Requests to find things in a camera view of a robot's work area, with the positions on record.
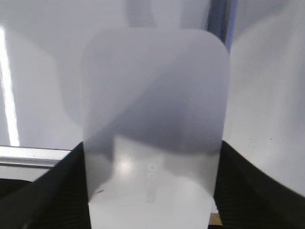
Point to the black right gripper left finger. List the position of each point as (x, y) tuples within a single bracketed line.
[(56, 200)]

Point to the white rectangular whiteboard eraser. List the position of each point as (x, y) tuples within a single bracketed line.
[(153, 110)]

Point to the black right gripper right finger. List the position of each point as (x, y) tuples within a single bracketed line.
[(247, 198)]

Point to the whiteboard with grey frame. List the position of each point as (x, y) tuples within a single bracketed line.
[(41, 45)]

